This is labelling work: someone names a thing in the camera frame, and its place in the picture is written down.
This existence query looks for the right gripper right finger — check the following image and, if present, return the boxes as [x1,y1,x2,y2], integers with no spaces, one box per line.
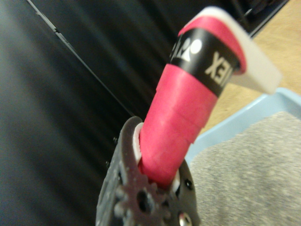
[122,115,176,226]

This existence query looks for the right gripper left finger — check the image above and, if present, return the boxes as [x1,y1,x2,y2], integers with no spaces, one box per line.
[95,131,132,226]

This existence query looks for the white scoop with red handle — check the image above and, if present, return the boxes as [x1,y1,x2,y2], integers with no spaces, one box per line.
[137,6,283,190]

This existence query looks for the blue litter tray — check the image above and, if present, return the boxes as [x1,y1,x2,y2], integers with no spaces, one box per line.
[185,87,301,226]

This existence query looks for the black curtain stand pole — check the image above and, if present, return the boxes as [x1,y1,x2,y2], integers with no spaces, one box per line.
[25,0,134,117]

